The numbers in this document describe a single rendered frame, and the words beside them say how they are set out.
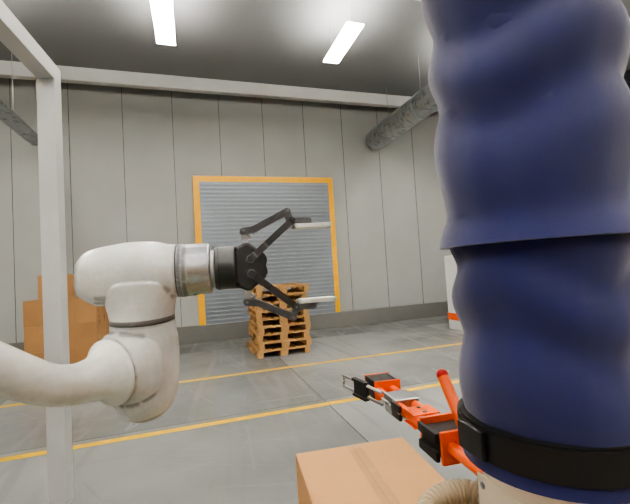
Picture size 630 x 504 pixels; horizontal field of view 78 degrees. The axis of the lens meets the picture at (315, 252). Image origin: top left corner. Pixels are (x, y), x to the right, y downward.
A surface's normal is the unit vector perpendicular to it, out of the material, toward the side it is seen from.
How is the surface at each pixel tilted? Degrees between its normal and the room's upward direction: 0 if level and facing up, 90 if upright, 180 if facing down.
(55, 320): 90
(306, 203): 90
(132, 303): 98
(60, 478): 90
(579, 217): 68
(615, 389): 74
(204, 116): 90
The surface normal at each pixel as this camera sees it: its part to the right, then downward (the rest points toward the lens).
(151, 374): 0.84, 0.01
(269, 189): 0.30, -0.06
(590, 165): 0.01, 0.14
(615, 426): 0.05, -0.08
